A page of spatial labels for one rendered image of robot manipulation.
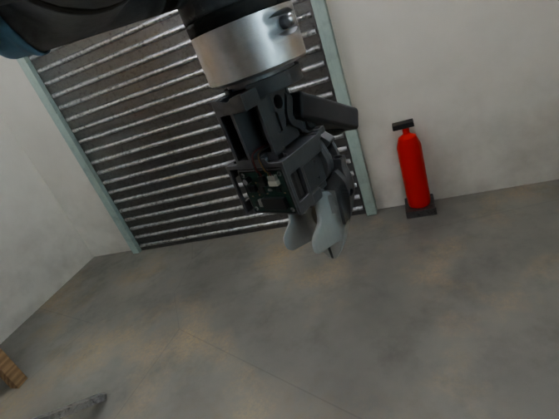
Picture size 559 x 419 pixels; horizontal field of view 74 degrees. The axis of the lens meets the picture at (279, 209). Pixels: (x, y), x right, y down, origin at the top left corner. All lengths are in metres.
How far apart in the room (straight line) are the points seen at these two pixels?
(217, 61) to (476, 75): 2.19
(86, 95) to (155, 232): 1.18
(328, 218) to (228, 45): 0.19
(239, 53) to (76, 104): 2.90
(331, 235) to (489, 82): 2.13
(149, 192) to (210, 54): 2.85
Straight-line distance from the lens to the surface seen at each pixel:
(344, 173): 0.37
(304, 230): 0.41
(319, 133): 0.35
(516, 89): 2.51
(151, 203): 3.18
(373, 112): 2.43
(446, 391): 1.61
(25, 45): 0.28
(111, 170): 3.23
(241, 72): 0.31
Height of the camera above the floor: 1.31
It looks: 25 degrees down
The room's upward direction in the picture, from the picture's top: 21 degrees counter-clockwise
